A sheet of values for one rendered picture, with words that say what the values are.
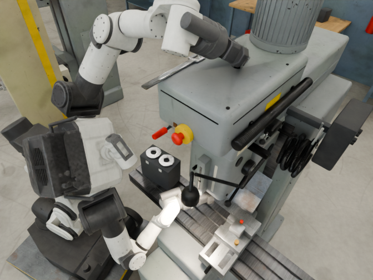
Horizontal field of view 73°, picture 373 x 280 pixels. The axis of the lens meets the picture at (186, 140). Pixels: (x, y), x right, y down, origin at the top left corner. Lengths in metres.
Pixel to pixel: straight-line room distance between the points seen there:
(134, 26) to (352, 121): 0.76
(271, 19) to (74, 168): 0.78
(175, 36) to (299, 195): 2.58
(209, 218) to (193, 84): 0.97
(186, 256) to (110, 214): 0.65
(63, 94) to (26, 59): 1.44
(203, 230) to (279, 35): 1.05
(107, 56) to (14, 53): 1.50
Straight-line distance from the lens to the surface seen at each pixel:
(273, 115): 0.79
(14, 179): 3.29
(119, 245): 1.09
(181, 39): 0.60
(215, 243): 1.38
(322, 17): 4.67
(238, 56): 0.73
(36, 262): 2.20
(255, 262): 1.46
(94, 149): 0.94
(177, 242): 1.53
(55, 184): 0.88
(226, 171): 0.95
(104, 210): 0.98
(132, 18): 0.74
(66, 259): 1.94
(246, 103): 0.67
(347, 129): 0.99
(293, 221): 2.79
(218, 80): 0.73
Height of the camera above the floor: 2.27
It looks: 45 degrees down
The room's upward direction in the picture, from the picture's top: 3 degrees clockwise
